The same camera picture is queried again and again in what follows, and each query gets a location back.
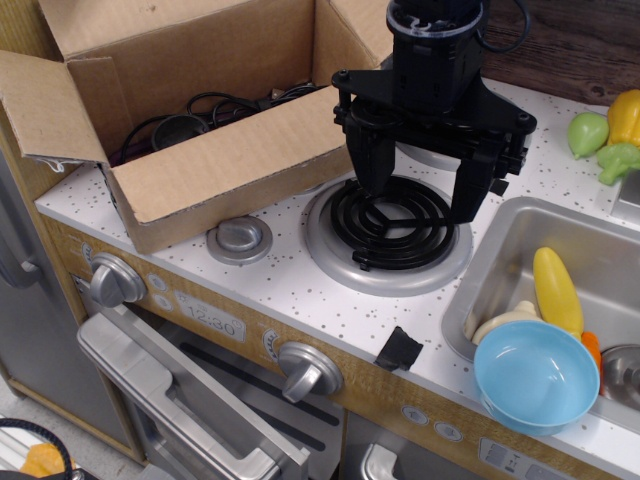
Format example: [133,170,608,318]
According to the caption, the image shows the silver oven door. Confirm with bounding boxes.
[78,306,344,479]

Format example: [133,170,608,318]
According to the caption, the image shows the silver countertop knob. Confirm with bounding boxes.
[206,216,273,265]

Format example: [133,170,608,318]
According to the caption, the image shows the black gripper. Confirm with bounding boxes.
[332,19,536,223]

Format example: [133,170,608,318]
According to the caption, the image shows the oven clock display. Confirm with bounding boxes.
[174,290,246,343]

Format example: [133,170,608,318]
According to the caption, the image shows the silver oven knob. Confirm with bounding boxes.
[278,341,344,403]
[90,253,147,308]

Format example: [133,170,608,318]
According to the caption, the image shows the light blue plastic bowl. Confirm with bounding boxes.
[474,320,600,436]

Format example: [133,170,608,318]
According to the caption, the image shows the cream toy detergent bottle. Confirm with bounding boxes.
[471,300,541,345]

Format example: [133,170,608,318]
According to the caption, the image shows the rear black stove burner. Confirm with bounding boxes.
[396,142,461,172]

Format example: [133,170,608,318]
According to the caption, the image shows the black tape piece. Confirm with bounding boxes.
[489,179,509,197]
[374,326,423,372]

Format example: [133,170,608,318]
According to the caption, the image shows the green toy broccoli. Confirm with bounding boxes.
[596,143,639,186]

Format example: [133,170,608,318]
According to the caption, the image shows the grey dishwasher door handle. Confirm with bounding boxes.
[359,443,397,480]

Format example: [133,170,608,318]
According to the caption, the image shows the black cables in box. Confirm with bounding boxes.
[108,83,329,166]

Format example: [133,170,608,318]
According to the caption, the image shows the black cable on floor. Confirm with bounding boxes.
[0,417,76,476]

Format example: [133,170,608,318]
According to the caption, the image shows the green toy pear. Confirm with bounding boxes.
[566,112,609,159]

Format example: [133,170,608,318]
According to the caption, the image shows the black tape piece front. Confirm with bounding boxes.
[374,326,423,372]

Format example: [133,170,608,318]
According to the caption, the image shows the black tape piece rear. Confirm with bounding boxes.
[489,179,509,197]

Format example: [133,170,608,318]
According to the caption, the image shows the left silver oven knob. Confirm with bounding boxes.
[90,253,147,308]

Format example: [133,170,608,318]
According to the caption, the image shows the right silver oven knob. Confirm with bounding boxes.
[278,341,344,403]

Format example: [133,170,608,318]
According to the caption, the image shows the black stove burner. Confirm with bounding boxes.
[305,176,473,297]
[396,142,461,172]

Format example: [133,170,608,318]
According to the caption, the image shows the yellow toy corn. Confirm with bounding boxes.
[533,247,584,341]

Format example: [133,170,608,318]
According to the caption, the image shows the open cardboard box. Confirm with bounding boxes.
[1,1,392,253]

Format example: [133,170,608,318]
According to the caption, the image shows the front black stove burner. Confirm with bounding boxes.
[305,176,473,297]

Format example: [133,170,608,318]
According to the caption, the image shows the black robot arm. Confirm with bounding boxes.
[332,1,537,224]

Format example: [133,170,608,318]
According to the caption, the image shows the orange object on floor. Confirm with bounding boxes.
[19,443,65,478]

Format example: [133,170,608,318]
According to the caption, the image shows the orange toy carrot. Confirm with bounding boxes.
[581,331,602,395]

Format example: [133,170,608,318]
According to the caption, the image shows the silver metal sink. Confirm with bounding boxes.
[440,195,640,421]

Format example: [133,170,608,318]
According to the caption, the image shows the yellow toy bell pepper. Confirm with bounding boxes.
[607,89,640,147]

